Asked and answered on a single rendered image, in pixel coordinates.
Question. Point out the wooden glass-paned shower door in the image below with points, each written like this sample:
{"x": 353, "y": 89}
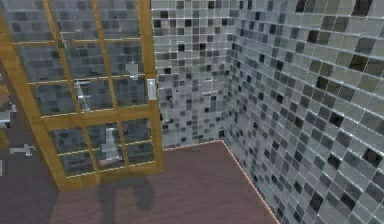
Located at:
{"x": 100, "y": 115}

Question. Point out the grey metal shower fixture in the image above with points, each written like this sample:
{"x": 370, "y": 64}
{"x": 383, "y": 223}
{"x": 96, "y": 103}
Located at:
{"x": 22, "y": 149}

